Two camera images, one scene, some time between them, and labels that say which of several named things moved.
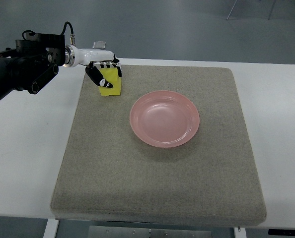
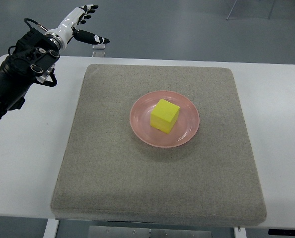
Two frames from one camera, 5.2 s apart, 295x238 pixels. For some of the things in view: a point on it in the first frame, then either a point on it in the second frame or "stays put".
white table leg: (51, 228) stays put
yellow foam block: (111, 75) → (164, 116)
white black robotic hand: (95, 59) → (65, 30)
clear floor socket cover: (99, 44) stays put
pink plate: (164, 119) stays put
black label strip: (287, 232) stays put
